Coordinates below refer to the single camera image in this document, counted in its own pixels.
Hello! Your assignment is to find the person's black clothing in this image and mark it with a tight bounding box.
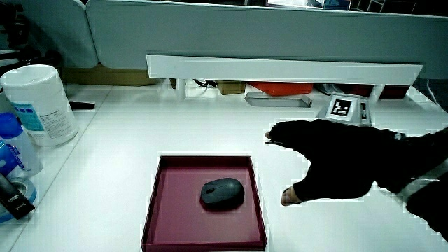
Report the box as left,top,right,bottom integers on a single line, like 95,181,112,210
405,171,448,243

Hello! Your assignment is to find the person's right hand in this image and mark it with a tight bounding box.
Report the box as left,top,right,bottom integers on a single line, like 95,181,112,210
265,93,411,207

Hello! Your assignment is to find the white desk shelf riser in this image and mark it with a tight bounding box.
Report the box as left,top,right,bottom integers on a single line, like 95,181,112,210
146,54,424,106

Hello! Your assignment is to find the dark red box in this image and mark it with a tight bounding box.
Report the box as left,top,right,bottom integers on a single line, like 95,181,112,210
337,83,411,100

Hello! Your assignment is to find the grey metal tray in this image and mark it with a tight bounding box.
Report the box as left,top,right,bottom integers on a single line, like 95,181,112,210
244,92,314,109

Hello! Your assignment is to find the blue-capped plastic bottle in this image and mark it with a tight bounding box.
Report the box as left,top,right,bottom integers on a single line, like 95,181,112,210
0,111,43,180

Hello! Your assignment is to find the black flat stick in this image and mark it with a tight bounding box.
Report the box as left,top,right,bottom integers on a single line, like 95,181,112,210
68,100,96,111

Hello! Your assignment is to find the black equipment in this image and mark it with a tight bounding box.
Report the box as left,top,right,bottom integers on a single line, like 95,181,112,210
0,1,64,76

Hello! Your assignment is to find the person's right forearm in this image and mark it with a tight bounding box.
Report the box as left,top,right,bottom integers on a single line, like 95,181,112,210
402,126,448,185

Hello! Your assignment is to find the small brown cardboard box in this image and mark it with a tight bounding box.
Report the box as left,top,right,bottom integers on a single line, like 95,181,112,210
217,80,246,96

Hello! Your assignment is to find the grey desk divider panel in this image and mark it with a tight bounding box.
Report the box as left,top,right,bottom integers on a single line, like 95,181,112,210
19,0,99,69
85,0,448,81

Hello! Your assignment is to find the dark grey computer mouse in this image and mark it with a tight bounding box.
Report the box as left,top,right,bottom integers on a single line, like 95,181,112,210
199,177,246,211

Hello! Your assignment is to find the orange flat box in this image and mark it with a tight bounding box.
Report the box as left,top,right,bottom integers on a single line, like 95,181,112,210
248,82,314,97

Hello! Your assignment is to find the black cable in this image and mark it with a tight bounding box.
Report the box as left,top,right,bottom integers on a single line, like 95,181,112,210
192,78,218,89

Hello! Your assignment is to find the blue tape roll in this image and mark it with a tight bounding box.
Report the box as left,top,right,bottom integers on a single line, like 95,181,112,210
0,176,39,224

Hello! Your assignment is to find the maroon square plate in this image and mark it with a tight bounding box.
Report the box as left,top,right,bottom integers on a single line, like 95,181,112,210
140,155,268,252

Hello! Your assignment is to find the white wipes canister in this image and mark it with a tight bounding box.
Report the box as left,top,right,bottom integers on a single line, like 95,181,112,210
0,64,80,147

